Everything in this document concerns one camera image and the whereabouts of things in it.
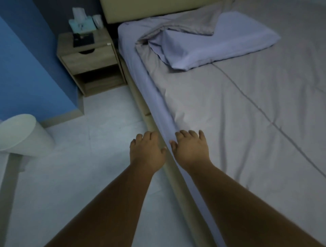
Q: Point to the person's left little finger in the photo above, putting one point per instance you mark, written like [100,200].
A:
[132,144]

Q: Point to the person's left hand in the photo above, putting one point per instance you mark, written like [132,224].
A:
[146,152]

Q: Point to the person's right thumb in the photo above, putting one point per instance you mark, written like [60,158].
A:
[173,145]

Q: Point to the person's left middle finger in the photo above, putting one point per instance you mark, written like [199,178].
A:
[147,134]

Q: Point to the person's right little finger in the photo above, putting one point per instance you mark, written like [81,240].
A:
[202,134]

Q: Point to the teal tissue box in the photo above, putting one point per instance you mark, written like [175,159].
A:
[82,25]

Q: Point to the person's left thumb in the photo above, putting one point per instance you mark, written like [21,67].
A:
[163,150]

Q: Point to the beige bed frame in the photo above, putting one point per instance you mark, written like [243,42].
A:
[175,183]

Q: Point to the white round waste bin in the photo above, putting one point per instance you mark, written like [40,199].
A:
[24,134]

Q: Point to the black flat case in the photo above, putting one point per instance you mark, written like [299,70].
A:
[84,39]

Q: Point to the person's right middle finger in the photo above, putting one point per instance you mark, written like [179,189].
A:
[185,133]

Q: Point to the person's right hand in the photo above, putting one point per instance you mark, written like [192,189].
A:
[191,151]

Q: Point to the lavender sheeted mattress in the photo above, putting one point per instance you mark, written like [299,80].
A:
[142,73]

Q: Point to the grey blanket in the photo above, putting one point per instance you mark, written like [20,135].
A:
[254,106]

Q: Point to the wooden nightstand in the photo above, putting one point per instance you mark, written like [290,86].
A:
[89,66]

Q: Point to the person's right forearm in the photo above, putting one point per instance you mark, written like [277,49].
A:
[242,211]

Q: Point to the white cup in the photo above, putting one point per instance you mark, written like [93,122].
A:
[97,21]

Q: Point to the lavender pillow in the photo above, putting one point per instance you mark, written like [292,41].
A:
[221,40]

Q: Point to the person's left forearm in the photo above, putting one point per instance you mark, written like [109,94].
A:
[109,208]

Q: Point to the beige padded headboard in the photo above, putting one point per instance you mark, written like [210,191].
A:
[142,9]

